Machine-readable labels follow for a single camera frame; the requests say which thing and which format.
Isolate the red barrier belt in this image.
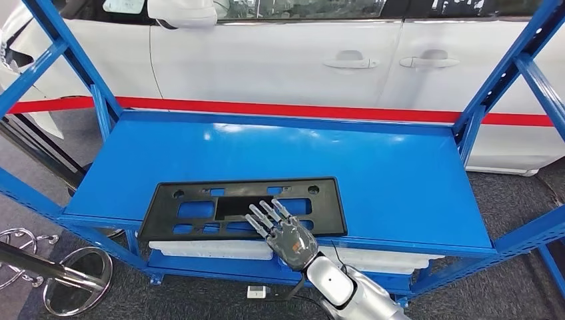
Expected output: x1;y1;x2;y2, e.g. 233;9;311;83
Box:
7;96;555;128

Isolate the black plastic frame part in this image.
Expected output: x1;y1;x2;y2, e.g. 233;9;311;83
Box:
137;176;348;243

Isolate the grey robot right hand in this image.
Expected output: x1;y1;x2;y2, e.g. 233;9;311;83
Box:
245;198;320;272

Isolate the blue metal shelf rack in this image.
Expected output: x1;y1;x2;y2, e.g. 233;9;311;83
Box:
0;0;565;310

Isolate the white car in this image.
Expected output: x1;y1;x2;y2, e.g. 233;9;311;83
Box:
0;0;565;177

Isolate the white plastic bin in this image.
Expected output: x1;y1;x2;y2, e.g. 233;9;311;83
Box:
317;246;444;275
149;240;275;261

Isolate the chrome stool with black seat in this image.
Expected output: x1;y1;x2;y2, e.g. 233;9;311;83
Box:
0;227;61;290

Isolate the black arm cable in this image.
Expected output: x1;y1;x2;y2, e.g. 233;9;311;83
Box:
265;273;337;320

